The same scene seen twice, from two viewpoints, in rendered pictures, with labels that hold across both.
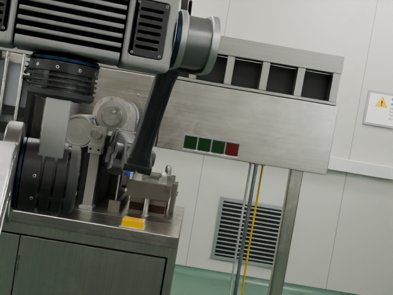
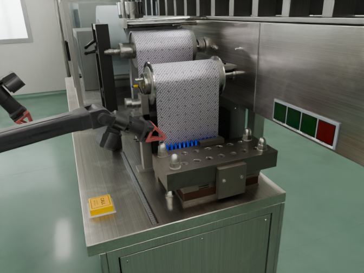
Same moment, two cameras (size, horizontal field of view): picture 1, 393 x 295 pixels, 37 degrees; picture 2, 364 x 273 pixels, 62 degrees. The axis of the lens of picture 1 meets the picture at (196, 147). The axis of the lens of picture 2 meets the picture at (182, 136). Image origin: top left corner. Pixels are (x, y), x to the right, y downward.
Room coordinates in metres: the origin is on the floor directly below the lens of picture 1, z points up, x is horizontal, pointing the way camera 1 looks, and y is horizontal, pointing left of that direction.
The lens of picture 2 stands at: (1.95, -0.68, 1.48)
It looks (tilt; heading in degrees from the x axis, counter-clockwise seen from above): 23 degrees down; 70
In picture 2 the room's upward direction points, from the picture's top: 2 degrees counter-clockwise
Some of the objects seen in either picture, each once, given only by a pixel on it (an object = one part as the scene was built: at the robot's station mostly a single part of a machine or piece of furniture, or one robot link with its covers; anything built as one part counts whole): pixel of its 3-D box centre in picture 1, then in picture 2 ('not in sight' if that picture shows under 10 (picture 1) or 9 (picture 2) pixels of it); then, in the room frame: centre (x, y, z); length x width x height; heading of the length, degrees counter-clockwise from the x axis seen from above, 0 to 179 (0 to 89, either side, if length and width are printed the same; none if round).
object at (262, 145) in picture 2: (168, 170); (262, 143); (2.54, 0.10, 1.05); 0.04 x 0.04 x 0.04
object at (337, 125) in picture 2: (211, 146); (301, 121); (2.54, -0.06, 1.18); 0.25 x 0.01 x 0.07; 90
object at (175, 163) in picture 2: (163, 177); (174, 160); (2.22, 0.10, 1.05); 0.04 x 0.04 x 0.04
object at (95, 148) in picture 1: (93, 167); (141, 134); (2.17, 0.36, 1.05); 0.06 x 0.05 x 0.31; 0
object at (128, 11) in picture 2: not in sight; (130, 8); (2.32, 1.05, 1.50); 0.14 x 0.14 x 0.06
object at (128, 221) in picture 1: (133, 222); (100, 205); (1.98, 0.17, 0.91); 0.07 x 0.07 x 0.02; 0
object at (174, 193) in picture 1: (174, 196); (231, 180); (2.39, 0.06, 0.96); 0.10 x 0.03 x 0.11; 0
